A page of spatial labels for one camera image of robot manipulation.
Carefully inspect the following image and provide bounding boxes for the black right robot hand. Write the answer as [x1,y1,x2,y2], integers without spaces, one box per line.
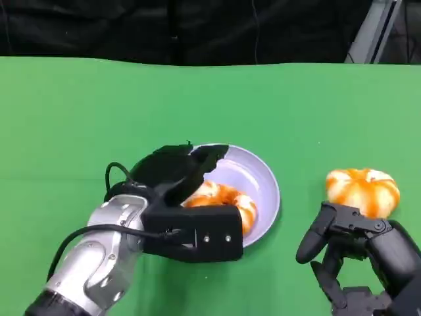
[295,201,421,316]

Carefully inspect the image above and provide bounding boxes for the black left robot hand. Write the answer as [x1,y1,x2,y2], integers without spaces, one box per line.
[126,140,230,210]

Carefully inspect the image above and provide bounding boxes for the orange and white toy bread roll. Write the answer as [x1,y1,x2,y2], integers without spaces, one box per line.
[180,180,258,235]
[325,167,401,220]

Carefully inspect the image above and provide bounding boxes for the lilac plate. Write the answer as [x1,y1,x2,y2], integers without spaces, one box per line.
[189,143,282,248]

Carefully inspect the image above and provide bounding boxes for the green table cloth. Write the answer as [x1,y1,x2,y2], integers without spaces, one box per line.
[0,55,421,316]

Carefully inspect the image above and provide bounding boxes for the black backdrop cloth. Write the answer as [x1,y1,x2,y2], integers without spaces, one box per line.
[0,0,421,66]

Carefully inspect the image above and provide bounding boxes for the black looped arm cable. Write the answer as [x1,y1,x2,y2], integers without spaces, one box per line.
[104,161,147,201]

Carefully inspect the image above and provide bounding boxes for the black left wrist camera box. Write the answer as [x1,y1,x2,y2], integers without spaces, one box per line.
[141,203,245,264]

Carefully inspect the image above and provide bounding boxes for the black camera cable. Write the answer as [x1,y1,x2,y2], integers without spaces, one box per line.
[47,224,182,280]

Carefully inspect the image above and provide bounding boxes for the grey metal frame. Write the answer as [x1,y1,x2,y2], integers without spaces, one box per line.
[343,0,404,64]

